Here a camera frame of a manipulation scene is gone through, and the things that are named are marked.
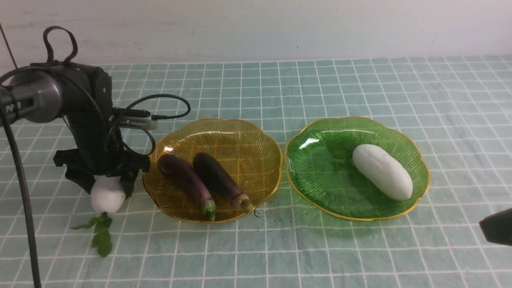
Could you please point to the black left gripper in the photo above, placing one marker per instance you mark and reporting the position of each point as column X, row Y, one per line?
column 94, row 124

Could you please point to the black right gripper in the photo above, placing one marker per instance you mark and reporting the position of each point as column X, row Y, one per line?
column 497, row 228

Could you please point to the white radish with leaves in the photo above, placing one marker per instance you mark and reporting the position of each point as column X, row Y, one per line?
column 384, row 171
column 107, row 197

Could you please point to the purple eggplant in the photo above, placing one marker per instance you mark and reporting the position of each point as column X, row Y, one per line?
column 180, row 173
column 217, row 179

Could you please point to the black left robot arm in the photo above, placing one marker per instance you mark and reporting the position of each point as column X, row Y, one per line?
column 34, row 95

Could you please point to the green checkered tablecloth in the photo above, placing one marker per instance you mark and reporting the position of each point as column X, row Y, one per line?
column 457, row 110

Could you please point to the amber glass plate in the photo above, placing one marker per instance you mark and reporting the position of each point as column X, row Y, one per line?
column 252, row 158

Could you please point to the green glass plate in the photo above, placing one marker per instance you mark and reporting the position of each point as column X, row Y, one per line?
column 320, row 168

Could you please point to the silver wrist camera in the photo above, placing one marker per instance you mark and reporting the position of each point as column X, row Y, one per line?
column 133, row 118

